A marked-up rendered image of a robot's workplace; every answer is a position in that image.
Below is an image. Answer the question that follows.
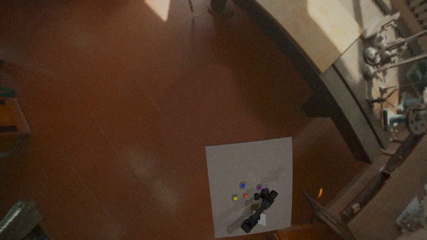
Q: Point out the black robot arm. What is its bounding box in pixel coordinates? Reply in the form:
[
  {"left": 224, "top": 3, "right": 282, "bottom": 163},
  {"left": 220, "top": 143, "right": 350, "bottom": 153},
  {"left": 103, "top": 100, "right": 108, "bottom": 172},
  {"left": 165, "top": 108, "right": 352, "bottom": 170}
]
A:
[{"left": 241, "top": 188, "right": 278, "bottom": 233}]

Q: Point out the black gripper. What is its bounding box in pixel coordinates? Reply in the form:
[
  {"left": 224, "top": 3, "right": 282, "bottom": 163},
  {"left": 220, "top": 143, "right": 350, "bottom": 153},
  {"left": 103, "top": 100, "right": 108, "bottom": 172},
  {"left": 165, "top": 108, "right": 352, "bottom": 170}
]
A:
[{"left": 254, "top": 193, "right": 265, "bottom": 201}]

